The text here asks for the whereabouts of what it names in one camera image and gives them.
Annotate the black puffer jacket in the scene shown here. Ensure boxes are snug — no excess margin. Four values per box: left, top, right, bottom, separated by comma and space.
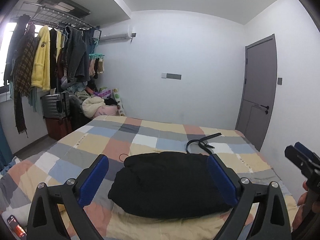
108, 152, 231, 219

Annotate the grey bedroom door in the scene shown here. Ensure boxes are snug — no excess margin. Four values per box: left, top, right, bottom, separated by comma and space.
235, 34, 277, 151

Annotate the metal clothes rack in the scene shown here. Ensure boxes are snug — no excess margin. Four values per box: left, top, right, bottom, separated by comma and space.
10, 1, 101, 40

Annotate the person's right hand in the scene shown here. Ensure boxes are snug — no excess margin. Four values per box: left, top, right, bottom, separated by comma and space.
292, 181, 308, 230

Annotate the patchwork checkered bed cover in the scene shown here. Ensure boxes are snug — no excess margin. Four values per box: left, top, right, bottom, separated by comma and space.
0, 115, 299, 240

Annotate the grey hard-shell suitcase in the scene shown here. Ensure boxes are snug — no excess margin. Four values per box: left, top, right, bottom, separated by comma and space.
41, 92, 69, 119

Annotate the teal clip hanger with socks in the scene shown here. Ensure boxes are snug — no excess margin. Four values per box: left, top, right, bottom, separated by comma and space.
89, 54, 105, 79

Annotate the dark grey denim jacket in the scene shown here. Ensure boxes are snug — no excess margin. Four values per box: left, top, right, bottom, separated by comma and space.
64, 26, 89, 82

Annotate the yellow fleece jacket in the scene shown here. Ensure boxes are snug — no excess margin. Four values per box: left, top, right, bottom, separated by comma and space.
31, 25, 50, 92

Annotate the brown houndstooth scarf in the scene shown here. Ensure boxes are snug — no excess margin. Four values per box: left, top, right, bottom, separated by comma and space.
12, 23, 37, 134

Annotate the black belt strap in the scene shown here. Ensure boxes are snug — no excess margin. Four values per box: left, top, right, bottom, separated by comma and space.
185, 132, 222, 156

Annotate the small grey wall switch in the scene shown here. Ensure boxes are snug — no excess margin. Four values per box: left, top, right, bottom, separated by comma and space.
277, 77, 283, 85

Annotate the grey wall switch panel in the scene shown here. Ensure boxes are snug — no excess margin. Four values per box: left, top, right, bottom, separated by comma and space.
161, 73, 182, 80

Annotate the white wall air conditioner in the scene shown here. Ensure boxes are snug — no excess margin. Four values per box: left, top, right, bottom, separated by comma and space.
100, 33, 137, 42

